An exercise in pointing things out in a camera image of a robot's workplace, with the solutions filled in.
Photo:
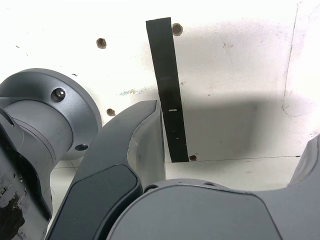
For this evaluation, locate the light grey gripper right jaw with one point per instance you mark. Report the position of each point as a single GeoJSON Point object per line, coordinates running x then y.
{"type": "Point", "coordinates": [200, 215]}

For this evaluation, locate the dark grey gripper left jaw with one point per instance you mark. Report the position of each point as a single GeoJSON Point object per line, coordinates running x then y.
{"type": "Point", "coordinates": [100, 180]}

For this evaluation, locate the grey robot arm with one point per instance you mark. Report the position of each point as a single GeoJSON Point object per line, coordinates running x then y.
{"type": "Point", "coordinates": [37, 125]}

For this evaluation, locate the black tape strip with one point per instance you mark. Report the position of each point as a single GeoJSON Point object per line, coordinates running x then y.
{"type": "Point", "coordinates": [166, 87]}

